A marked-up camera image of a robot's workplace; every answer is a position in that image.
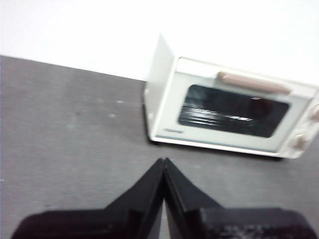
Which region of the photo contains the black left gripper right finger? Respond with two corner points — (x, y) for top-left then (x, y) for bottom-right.
(163, 158), (317, 239)

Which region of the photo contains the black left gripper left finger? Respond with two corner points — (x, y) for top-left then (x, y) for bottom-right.
(11, 158), (165, 239)

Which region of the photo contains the beige round oven knob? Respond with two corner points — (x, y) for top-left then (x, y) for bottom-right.
(291, 132), (310, 150)

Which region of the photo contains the cream white toaster oven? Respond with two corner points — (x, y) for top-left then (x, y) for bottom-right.
(143, 33), (319, 160)

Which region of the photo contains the metal wire oven rack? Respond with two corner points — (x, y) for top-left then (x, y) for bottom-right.
(180, 106), (252, 126)

